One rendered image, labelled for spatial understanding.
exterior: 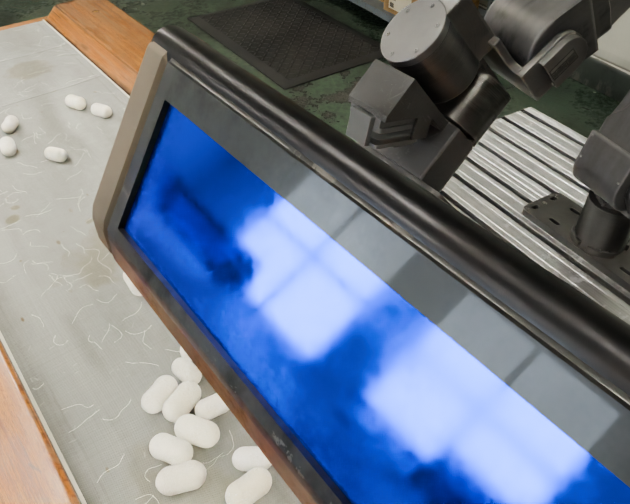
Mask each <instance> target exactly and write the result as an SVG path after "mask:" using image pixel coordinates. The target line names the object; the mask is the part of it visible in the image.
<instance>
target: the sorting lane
mask: <svg viewBox="0 0 630 504"><path fill-rule="evenodd" d="M69 94H73V95H76V96H79V97H82V98H84V99H85V101H86V107H85V108H84V109H83V110H77V109H74V108H71V107H68V106H67V105H66V103H65V98H66V96H67V95H69ZM129 98H130V96H129V95H128V94H127V93H125V92H124V91H123V90H122V89H121V88H120V87H119V86H118V85H117V84H115V83H114V82H113V81H112V80H111V79H110V78H109V77H108V76H106V75H105V74H104V73H103V72H102V71H101V70H100V69H99V68H98V67H96V66H95V65H94V64H93V63H92V62H91V61H90V60H89V59H87V58H86V57H85V56H84V55H83V54H82V53H81V52H80V51H79V50H77V49H76V48H75V47H74V46H73V45H72V44H71V43H70V42H68V41H67V40H66V39H65V38H64V37H63V36H62V35H61V34H60V33H58V32H57V31H56V30H55V29H54V28H53V27H52V26H51V25H49V24H48V23H47V22H46V21H45V20H44V19H43V21H39V22H35V23H30V24H26V25H22V26H18V27H14V28H10V29H6V30H1V31H0V139H1V138H2V137H5V136H7V137H11V138H12V139H13V140H14V142H15V145H16V148H17V151H16V153H15V154H14V155H13V156H5V155H4V154H2V152H1V150H0V339H1V341H2V343H3V345H4V348H5V350H6V352H7V354H8V356H9V358H10V360H11V362H12V364H13V366H14V368H15V370H16V372H17V374H18V376H19V378H20V380H21V382H22V384H23V386H24V388H25V390H26V392H27V394H28V396H29V398H30V400H31V402H32V404H33V406H34V408H35V410H36V412H37V414H38V416H39V418H40V420H41V422H42V424H43V426H44V428H45V430H46V432H47V434H48V436H49V438H50V440H51V443H52V445H53V447H54V449H55V451H56V453H57V455H58V457H59V459H60V461H61V463H62V465H63V467H64V469H65V471H66V473H67V475H68V477H69V479H70V481H71V483H72V485H73V487H74V489H75V491H76V493H77V495H78V497H79V499H80V501H81V503H82V504H227V503H226V500H225V493H226V490H227V488H228V486H229V485H230V484H231V483H232V482H234V481H236V480H237V479H239V478H240V477H242V476H243V475H244V474H246V473H247V472H248V471H240V470H238V469H236V468H235V467H234V465H233V462H232V456H233V453H234V452H235V451H236V450H237V449H238V448H240V447H243V446H257V445H256V444H255V442H254V441H253V440H252V438H251V437H250V436H249V434H248V433H247V432H246V431H245V429H244V428H243V427H242V425H241V424H240V423H239V421H238V420H237V419H236V417H235V416H234V415H233V414H232V412H231V411H230V410H228V411H227V412H226V413H224V414H221V415H219V416H217V417H215V418H213V419H210V420H209V421H212V422H214V423H215V424H216V425H217V426H218V428H219V431H220V438H219V440H218V442H217V443H216V444H215V445H214V446H212V447H210V448H201V447H198V446H195V445H192V444H191V445H192V448H193V457H192V459H191V460H196V461H199V462H201V463H202V464H203V465H204V467H205V469H206V473H207V475H206V480H205V482H204V483H203V485H202V486H201V487H200V488H198V489H195V490H192V491H188V492H184V493H180V494H177V495H172V496H166V495H163V494H161V493H160V492H159V491H158V490H157V488H156V485H155V481H156V477H157V475H158V473H159V472H160V471H161V470H162V469H163V468H165V467H167V466H171V464H169V463H166V462H164V461H161V460H158V459H156V458H154V457H153V456H152V455H151V453H150V451H149V444H150V441H151V439H152V438H153V437H154V436H155V435H157V434H159V433H168V434H170V435H173V436H175V437H177V436H176V435H175V431H174V426H175V423H174V422H170V421H168V420H167V419H166V418H165V417H164V415H163V413H162V410H161V411H160V412H158V413H155V414H150V413H147V412H145V411H144V410H143V408H142V406H141V398H142V396H143V394H144V393H145V392H146V391H147V390H148V389H149V388H150V387H151V386H152V385H153V383H154V382H155V381H156V379H157V378H159V377H160V376H163V375H170V376H172V377H174V378H175V380H176V381H177V384H178V386H179V385H180V384H181V383H182V381H181V380H180V379H179V378H177V377H176V376H175V375H174V374H173V372H172V369H171V366H172V363H173V361H174V360H175V359H177V358H180V357H182V356H181V354H180V344H179V343H178V342H177V341H176V339H175V338H174V337H173V335H172V334H171V333H170V331H169V330H168V329H167V327H166V326H165V325H164V324H163V322H162V321H161V320H160V318H159V317H158V316H157V314H156V313H155V312H154V311H153V309H152V308H151V307H150V305H149V304H148V303H147V301H146V300H145V299H144V298H143V296H136V295H134V294H133V293H132V292H131V291H130V289H129V287H128V285H127V284H126V282H125V281H124V279H123V273H124V271H123V270H122V269H121V268H120V266H119V265H118V264H117V262H116V261H115V260H114V257H113V254H111V253H110V252H109V251H108V249H107V248H106V247H105V245H104V244H103V243H102V241H101V240H100V239H99V237H98V234H97V231H96V228H95V224H94V221H93V218H92V206H93V202H94V199H95V196H96V193H97V190H98V187H99V185H100V182H101V179H102V176H103V173H104V170H105V167H106V164H107V161H108V158H109V156H110V153H111V150H112V147H113V144H114V141H115V138H116V135H117V132H118V129H119V127H120V124H121V121H122V118H123V115H124V112H125V109H126V106H127V103H128V100H129ZM94 103H100V104H103V105H107V106H109V107H110V108H111V110H112V114H111V116H110V117H109V118H103V117H99V116H95V115H94V114H92V112H91V106H92V105H93V104H94ZM9 115H13V116H15V117H17V119H18V121H19V124H18V126H17V127H16V129H15V131H14V132H13V133H10V134H8V133H5V132H4V131H3V130H2V128H1V125H2V123H3V122H4V120H5V118H6V117H7V116H9ZM47 147H56V148H61V149H64V150H65V151H66V152H67V155H68V156H67V159H66V160H65V161H64V162H57V161H52V160H49V159H47V158H46V157H45V155H44V151H45V149H46V148H47ZM267 470H268V471H269V473H270V474H271V477H272V486H271V488H270V490H269V491H268V493H267V494H265V495H264V496H263V497H261V498H260V499H258V500H257V501H256V502H254V503H253V504H301V502H300V501H299V500H298V498H297V497H296V496H295V494H294V493H293V492H292V490H291V489H290V488H289V487H288V485H287V484H286V483H285V481H284V480H283V479H282V477H281V476H280V475H279V474H278V472H277V471H276V470H275V468H274V467H273V466H272V465H271V466H270V467H269V468H268V469H267Z"/></svg>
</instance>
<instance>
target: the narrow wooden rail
mask: <svg viewBox="0 0 630 504"><path fill-rule="evenodd" d="M0 504H82V503H81V501H80V499H79V497H78V495H77V493H76V491H75V489H74V487H73V485H72V483H71V481H70V479H69V477H68V475H67V473H66V471H65V469H64V467H63V465H62V463H61V461H60V459H59V457H58V455H57V453H56V451H55V449H54V447H53V445H52V443H51V440H50V438H49V436H48V434H47V432H46V430H45V428H44V426H43V424H42V422H41V420H40V418H39V416H38V414H37V412H36V410H35V408H34V406H33V404H32V402H31V400H30V398H29V396H28V394H27V392H26V390H25V388H24V386H23V384H22V382H21V380H20V378H19V376H18V374H17V372H16V370H15V368H14V366H13V364H12V362H11V360H10V358H9V356H8V354H7V352H6V350H5V348H4V345H3V343H2V341H1V339H0Z"/></svg>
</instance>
